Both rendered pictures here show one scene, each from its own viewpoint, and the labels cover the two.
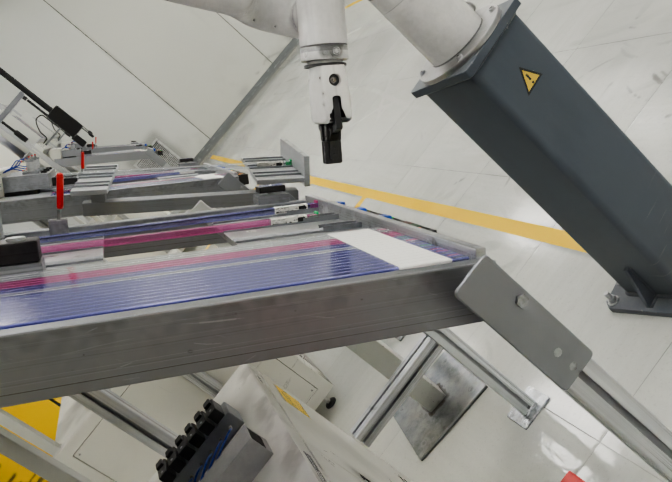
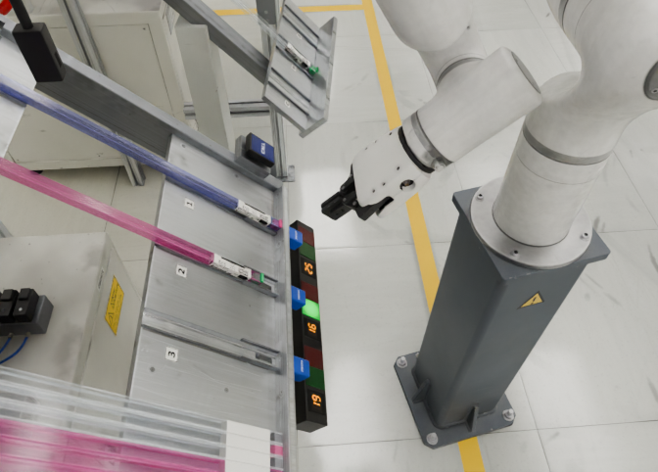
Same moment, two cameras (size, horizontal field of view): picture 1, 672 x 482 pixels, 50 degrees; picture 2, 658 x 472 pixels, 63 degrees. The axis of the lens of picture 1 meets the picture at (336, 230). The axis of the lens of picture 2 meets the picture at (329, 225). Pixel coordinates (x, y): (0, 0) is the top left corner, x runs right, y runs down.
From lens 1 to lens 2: 78 cm
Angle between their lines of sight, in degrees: 32
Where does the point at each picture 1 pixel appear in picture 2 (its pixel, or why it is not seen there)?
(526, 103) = (507, 312)
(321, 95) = (381, 181)
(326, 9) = (480, 129)
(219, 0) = (399, 23)
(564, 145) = (491, 344)
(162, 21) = not seen: outside the picture
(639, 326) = (395, 401)
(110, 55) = not seen: outside the picture
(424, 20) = (534, 205)
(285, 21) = (439, 56)
